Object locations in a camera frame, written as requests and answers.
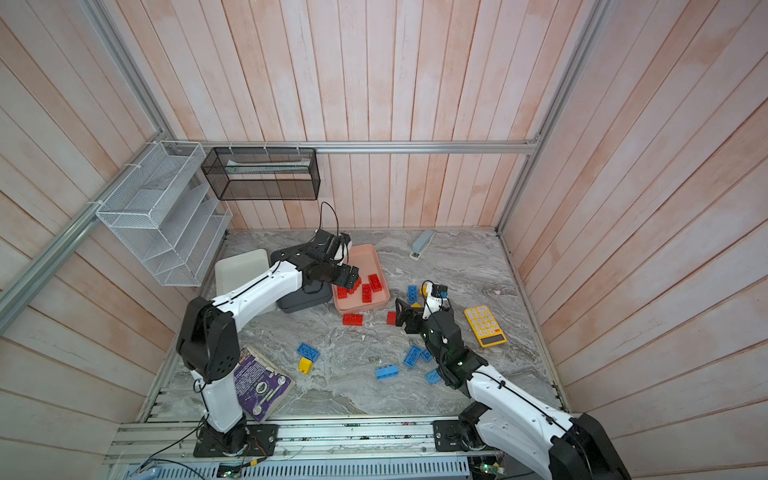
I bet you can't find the black mesh wall basket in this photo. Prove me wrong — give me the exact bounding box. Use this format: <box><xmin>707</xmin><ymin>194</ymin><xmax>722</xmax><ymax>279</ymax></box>
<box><xmin>201</xmin><ymin>146</ymin><xmax>321</xmax><ymax>201</ymax></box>

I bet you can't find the light blue lego brick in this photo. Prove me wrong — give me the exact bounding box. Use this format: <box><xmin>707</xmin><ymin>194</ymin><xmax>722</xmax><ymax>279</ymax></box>
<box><xmin>425</xmin><ymin>370</ymin><xmax>442</xmax><ymax>385</ymax></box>
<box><xmin>375</xmin><ymin>365</ymin><xmax>399</xmax><ymax>380</ymax></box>

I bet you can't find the pink plastic tray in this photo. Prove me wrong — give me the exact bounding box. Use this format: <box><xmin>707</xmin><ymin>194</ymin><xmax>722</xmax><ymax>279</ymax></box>
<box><xmin>333</xmin><ymin>244</ymin><xmax>390</xmax><ymax>314</ymax></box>

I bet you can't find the aluminium rail frame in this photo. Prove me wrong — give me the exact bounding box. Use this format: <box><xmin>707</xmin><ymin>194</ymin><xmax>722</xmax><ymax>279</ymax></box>
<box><xmin>104</xmin><ymin>415</ymin><xmax>499</xmax><ymax>466</ymax></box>

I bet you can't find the yellow calculator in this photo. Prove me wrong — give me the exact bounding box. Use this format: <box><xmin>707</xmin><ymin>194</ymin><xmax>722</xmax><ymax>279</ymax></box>
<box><xmin>464</xmin><ymin>305</ymin><xmax>507</xmax><ymax>348</ymax></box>

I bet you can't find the white plastic tray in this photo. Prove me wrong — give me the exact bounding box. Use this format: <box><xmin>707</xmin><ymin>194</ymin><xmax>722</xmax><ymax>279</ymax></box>
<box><xmin>214</xmin><ymin>249</ymin><xmax>270</xmax><ymax>296</ymax></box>

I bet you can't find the blue lego brick left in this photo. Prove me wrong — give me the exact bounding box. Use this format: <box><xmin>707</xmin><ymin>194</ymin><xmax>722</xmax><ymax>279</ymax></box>
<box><xmin>297</xmin><ymin>343</ymin><xmax>320</xmax><ymax>362</ymax></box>

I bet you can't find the purple book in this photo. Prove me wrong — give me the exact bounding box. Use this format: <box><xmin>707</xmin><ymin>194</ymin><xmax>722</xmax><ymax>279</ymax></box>
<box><xmin>234</xmin><ymin>346</ymin><xmax>294</xmax><ymax>423</ymax></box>

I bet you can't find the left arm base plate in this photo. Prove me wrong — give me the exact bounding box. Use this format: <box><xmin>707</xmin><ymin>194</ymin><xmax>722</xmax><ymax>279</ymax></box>
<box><xmin>193</xmin><ymin>422</ymin><xmax>279</xmax><ymax>458</ymax></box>

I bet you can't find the white wire mesh shelf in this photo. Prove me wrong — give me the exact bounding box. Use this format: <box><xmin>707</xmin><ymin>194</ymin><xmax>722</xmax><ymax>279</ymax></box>
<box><xmin>97</xmin><ymin>141</ymin><xmax>232</xmax><ymax>287</ymax></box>

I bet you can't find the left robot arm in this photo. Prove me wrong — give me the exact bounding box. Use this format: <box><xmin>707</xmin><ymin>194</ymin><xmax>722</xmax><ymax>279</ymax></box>
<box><xmin>176</xmin><ymin>229</ymin><xmax>359</xmax><ymax>434</ymax></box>

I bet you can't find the dark grey plastic tray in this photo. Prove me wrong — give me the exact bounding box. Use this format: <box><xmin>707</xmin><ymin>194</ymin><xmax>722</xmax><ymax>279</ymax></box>
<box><xmin>270</xmin><ymin>244</ymin><xmax>333</xmax><ymax>314</ymax></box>

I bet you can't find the red lego brick front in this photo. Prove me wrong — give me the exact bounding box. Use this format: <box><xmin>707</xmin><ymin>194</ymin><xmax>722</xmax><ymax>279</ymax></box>
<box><xmin>351</xmin><ymin>277</ymin><xmax>362</xmax><ymax>294</ymax></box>

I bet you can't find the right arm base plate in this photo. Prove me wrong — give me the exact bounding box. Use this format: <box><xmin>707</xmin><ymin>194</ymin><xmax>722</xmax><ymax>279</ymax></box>
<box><xmin>432</xmin><ymin>419</ymin><xmax>483</xmax><ymax>452</ymax></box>

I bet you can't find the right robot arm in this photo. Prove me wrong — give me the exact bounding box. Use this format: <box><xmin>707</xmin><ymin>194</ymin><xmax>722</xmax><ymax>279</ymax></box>
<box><xmin>395</xmin><ymin>281</ymin><xmax>630</xmax><ymax>479</ymax></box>

